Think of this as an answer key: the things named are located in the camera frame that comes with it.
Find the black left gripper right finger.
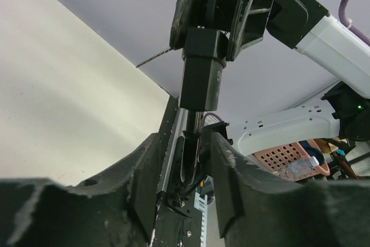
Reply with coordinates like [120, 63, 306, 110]
[210, 134, 369, 246]

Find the black padlock with keys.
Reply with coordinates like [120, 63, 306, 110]
[179, 0, 228, 185]

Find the clear plastic bottle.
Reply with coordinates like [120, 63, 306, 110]
[284, 157, 319, 180]

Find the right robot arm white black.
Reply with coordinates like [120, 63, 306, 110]
[169, 0, 369, 154]

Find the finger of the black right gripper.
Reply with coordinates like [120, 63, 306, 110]
[226, 0, 274, 61]
[169, 0, 201, 50]

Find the pink plastic basket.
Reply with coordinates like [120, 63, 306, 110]
[253, 139, 330, 182]

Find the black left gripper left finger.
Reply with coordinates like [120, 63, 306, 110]
[1, 134, 161, 246]

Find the light blue cable duct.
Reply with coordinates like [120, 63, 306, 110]
[194, 181, 214, 247]

